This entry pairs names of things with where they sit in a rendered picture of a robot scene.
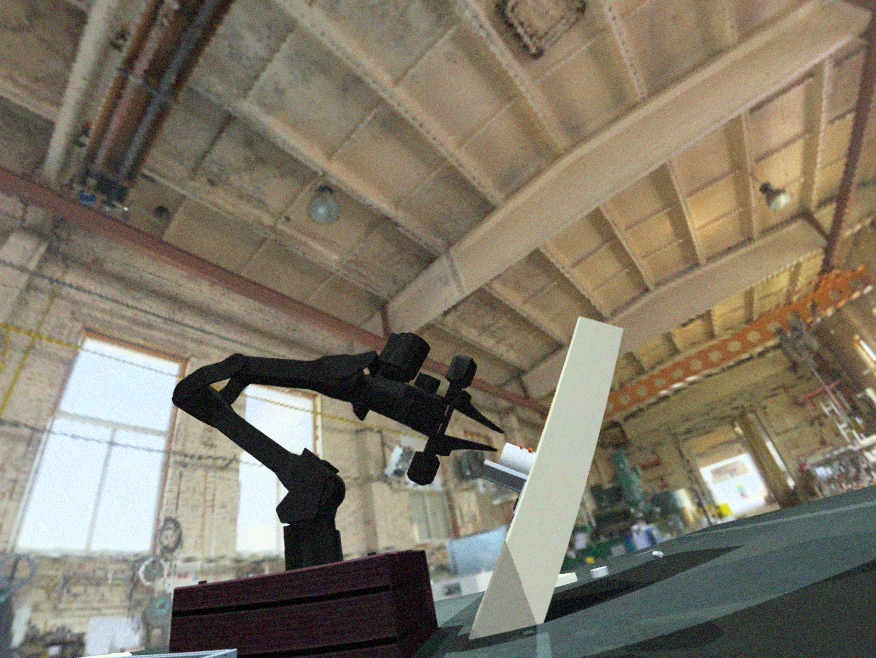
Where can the light grey flat bar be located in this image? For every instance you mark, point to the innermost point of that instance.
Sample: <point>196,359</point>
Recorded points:
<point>645,555</point>

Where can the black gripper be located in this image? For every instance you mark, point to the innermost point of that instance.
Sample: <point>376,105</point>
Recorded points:
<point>425,463</point>

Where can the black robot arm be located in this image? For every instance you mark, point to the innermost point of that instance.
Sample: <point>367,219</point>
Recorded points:
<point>315,491</point>

